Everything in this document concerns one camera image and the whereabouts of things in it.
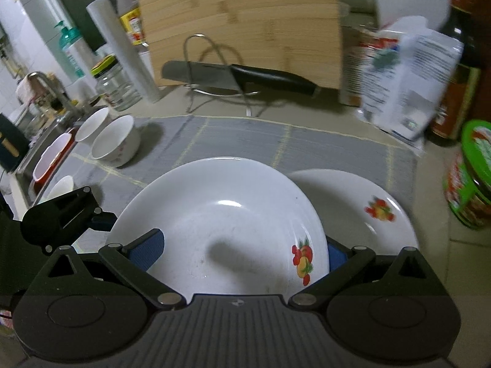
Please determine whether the small white bowl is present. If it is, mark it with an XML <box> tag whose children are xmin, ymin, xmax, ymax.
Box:
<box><xmin>45</xmin><ymin>175</ymin><xmax>74</xmax><ymax>201</ymax></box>

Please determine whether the plain white bowl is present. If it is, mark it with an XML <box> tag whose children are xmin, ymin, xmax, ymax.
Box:
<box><xmin>75</xmin><ymin>107</ymin><xmax>111</xmax><ymax>145</ymax></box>

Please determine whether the white floral bowl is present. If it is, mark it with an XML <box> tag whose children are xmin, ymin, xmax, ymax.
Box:
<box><xmin>91</xmin><ymin>115</ymin><xmax>141</xmax><ymax>168</ymax></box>

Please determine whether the white plate with fruit print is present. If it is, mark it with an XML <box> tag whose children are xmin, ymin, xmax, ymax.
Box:
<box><xmin>108</xmin><ymin>157</ymin><xmax>330</xmax><ymax>300</ymax></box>

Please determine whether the grey checked table mat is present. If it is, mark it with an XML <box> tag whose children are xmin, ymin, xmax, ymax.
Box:
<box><xmin>52</xmin><ymin>116</ymin><xmax>417</xmax><ymax>219</ymax></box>

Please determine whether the metal sink faucet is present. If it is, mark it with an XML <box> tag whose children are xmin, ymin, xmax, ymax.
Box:
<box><xmin>27</xmin><ymin>71</ymin><xmax>82</xmax><ymax>120</ymax></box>

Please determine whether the green lid sauce jar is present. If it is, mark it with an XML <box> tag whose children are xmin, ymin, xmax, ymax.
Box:
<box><xmin>443</xmin><ymin>120</ymin><xmax>491</xmax><ymax>229</ymax></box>

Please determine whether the glass jar green lid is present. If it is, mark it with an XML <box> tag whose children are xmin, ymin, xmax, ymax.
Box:
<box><xmin>91</xmin><ymin>55</ymin><xmax>141</xmax><ymax>111</ymax></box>

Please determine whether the teal pump soap bottle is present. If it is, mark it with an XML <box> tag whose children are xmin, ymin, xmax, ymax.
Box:
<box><xmin>55</xmin><ymin>21</ymin><xmax>97</xmax><ymax>78</ymax></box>

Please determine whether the dark soy sauce bottle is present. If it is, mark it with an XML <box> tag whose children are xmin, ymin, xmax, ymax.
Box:
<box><xmin>429</xmin><ymin>0</ymin><xmax>481</xmax><ymax>144</ymax></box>

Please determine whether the white plastic food bag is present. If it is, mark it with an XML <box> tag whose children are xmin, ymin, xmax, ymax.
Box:
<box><xmin>358</xmin><ymin>16</ymin><xmax>464</xmax><ymax>152</ymax></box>

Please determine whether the white paper roll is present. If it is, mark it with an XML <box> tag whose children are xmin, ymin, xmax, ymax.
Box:
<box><xmin>86</xmin><ymin>0</ymin><xmax>160</xmax><ymax>103</ymax></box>

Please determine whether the cooking oil bottle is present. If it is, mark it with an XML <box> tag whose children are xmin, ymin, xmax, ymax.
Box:
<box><xmin>117</xmin><ymin>0</ymin><xmax>148</xmax><ymax>52</ymax></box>

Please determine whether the bamboo cutting board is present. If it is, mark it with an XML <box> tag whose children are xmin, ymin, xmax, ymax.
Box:
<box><xmin>139</xmin><ymin>0</ymin><xmax>342</xmax><ymax>89</ymax></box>

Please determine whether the metal wire rack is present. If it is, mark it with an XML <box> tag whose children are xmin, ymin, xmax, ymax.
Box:
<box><xmin>183</xmin><ymin>33</ymin><xmax>258</xmax><ymax>117</ymax></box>

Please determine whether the black handled cleaver knife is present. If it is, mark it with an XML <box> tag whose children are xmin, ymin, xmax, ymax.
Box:
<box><xmin>161</xmin><ymin>61</ymin><xmax>319</xmax><ymax>96</ymax></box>

